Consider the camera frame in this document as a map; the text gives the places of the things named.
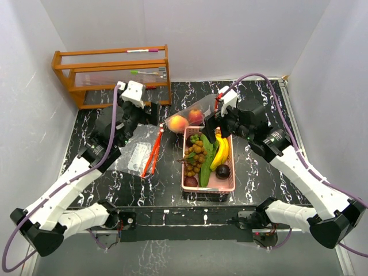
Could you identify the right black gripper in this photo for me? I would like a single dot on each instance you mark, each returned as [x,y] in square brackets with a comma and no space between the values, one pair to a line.
[211,123]

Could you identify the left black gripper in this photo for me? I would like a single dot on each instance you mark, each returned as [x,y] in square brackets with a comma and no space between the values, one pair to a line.
[154,112]

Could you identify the red apple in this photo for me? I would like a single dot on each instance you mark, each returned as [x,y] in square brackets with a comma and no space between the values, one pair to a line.
[195,117]

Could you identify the clear zip bag orange zipper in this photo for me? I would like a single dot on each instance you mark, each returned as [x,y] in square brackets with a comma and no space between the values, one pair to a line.
[206,105]

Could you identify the orange peach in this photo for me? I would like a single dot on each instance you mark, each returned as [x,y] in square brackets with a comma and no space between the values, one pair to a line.
[177,124]

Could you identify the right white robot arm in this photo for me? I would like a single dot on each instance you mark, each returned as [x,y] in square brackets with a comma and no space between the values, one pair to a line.
[332,214]

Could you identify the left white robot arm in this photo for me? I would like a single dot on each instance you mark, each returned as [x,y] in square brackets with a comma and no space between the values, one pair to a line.
[46,223]

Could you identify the spare clear zip bags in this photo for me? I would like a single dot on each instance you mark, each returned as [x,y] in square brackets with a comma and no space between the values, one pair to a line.
[135,155]

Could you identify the mangosteen with green cap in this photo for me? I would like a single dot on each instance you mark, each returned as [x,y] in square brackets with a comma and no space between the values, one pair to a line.
[192,139]

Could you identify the green cucumber leaf vegetable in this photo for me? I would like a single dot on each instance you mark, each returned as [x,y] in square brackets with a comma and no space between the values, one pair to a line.
[211,150]

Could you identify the yellow bananas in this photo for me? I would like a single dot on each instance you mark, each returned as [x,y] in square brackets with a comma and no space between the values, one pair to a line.
[222,152]

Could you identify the longan bunch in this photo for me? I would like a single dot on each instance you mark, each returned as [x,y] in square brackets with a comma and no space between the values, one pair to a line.
[193,159]

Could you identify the green marker pen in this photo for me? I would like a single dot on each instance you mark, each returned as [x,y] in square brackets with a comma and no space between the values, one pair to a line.
[135,72]

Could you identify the dark mangosteen right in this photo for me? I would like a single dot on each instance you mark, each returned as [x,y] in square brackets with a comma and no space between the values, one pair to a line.
[223,171]

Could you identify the pink plastic basket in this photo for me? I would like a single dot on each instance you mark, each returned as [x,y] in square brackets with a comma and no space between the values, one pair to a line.
[215,185]

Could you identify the purple passion fruit front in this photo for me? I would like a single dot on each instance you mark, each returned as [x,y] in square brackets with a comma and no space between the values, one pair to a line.
[190,182]

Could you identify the pink white marker pen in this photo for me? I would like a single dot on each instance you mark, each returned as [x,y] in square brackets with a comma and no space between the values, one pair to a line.
[142,50]

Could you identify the wooden shelf rack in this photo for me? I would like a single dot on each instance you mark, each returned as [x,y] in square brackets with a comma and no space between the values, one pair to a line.
[86,71]

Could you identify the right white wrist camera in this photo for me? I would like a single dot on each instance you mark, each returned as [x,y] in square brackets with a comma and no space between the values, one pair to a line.
[228,99]

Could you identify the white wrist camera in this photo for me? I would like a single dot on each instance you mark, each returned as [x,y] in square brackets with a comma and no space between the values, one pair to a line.
[228,99]
[131,92]

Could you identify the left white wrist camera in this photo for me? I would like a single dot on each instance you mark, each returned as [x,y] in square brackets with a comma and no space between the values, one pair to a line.
[131,92]

